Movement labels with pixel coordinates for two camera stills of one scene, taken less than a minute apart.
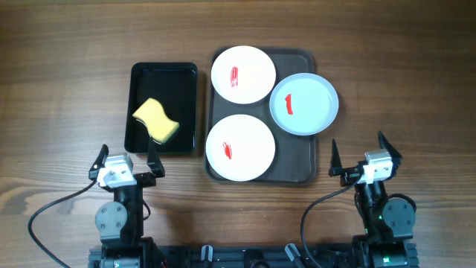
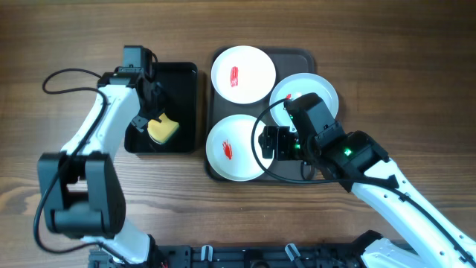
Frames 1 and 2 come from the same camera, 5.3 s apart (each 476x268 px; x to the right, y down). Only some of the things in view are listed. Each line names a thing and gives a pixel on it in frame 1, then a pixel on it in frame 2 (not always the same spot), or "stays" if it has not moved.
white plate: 243,75 stays
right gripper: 350,176 → 283,135
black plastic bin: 174,85 stays
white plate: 239,147 stays
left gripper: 146,179 → 139,121
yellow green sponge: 160,126 stays
